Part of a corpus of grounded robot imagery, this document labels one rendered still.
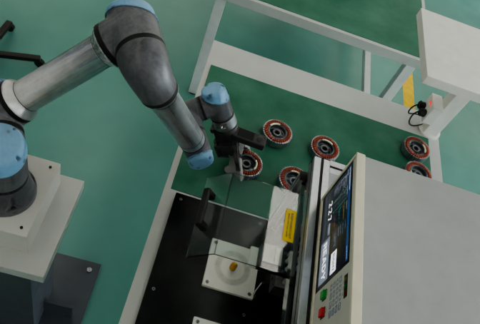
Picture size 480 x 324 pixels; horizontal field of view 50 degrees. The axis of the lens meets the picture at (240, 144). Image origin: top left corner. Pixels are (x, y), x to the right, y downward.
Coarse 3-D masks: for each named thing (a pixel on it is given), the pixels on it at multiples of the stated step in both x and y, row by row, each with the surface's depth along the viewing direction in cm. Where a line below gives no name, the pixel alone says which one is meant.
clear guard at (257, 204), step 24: (216, 192) 132; (240, 192) 131; (264, 192) 133; (288, 192) 135; (216, 216) 126; (240, 216) 127; (264, 216) 129; (192, 240) 125; (216, 240) 121; (240, 240) 123; (264, 240) 124; (264, 264) 121; (288, 264) 122
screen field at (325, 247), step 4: (328, 240) 115; (324, 244) 117; (328, 244) 114; (324, 248) 116; (328, 248) 113; (324, 252) 115; (328, 252) 113; (324, 256) 114; (328, 256) 112; (320, 260) 116; (324, 260) 113; (328, 260) 111; (320, 264) 115; (324, 264) 112; (320, 268) 114; (324, 268) 112; (320, 272) 114; (324, 272) 111; (320, 276) 113; (324, 276) 110; (320, 280) 112; (324, 280) 109; (320, 284) 111
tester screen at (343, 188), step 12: (348, 168) 118; (348, 180) 115; (336, 192) 120; (348, 192) 113; (324, 204) 126; (336, 204) 117; (348, 204) 110; (336, 216) 115; (348, 216) 108; (348, 228) 106; (324, 240) 118; (348, 240) 104; (336, 252) 108; (336, 264) 105
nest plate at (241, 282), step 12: (216, 264) 148; (228, 264) 149; (240, 264) 150; (204, 276) 145; (216, 276) 146; (228, 276) 147; (240, 276) 148; (252, 276) 149; (216, 288) 144; (228, 288) 145; (240, 288) 146; (252, 288) 147
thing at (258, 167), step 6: (246, 150) 177; (240, 156) 175; (246, 156) 176; (252, 156) 176; (258, 156) 176; (246, 162) 175; (252, 162) 177; (258, 162) 175; (246, 168) 174; (252, 168) 175; (258, 168) 173; (246, 174) 170; (252, 174) 171; (258, 174) 172
